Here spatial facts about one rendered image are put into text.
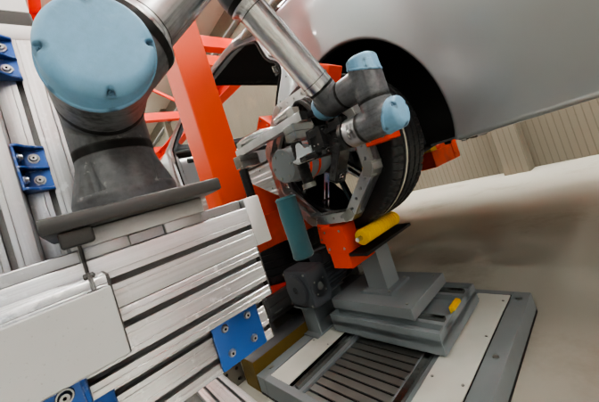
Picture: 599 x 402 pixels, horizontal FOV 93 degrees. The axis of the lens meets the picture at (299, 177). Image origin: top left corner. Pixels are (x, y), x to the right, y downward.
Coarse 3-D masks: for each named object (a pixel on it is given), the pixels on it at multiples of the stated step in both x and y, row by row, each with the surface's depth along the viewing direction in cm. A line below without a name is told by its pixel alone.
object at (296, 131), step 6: (288, 126) 87; (294, 126) 86; (300, 126) 88; (306, 126) 89; (312, 126) 91; (288, 132) 87; (294, 132) 85; (300, 132) 87; (288, 138) 88; (294, 138) 86; (300, 138) 87; (306, 138) 91
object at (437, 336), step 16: (448, 288) 116; (464, 288) 118; (432, 304) 114; (448, 304) 111; (464, 304) 107; (336, 320) 127; (352, 320) 119; (368, 320) 118; (384, 320) 114; (400, 320) 108; (416, 320) 103; (432, 320) 100; (448, 320) 98; (464, 320) 104; (368, 336) 115; (384, 336) 109; (400, 336) 103; (416, 336) 98; (432, 336) 94; (448, 336) 95; (432, 352) 95; (448, 352) 93
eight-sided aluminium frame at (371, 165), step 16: (304, 96) 109; (272, 112) 124; (352, 112) 95; (272, 144) 129; (368, 160) 94; (368, 176) 96; (288, 192) 133; (368, 192) 102; (304, 208) 125; (352, 208) 105; (320, 224) 118
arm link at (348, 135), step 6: (348, 120) 70; (342, 126) 70; (348, 126) 69; (342, 132) 70; (348, 132) 68; (354, 132) 68; (348, 138) 70; (354, 138) 69; (354, 144) 71; (360, 144) 71
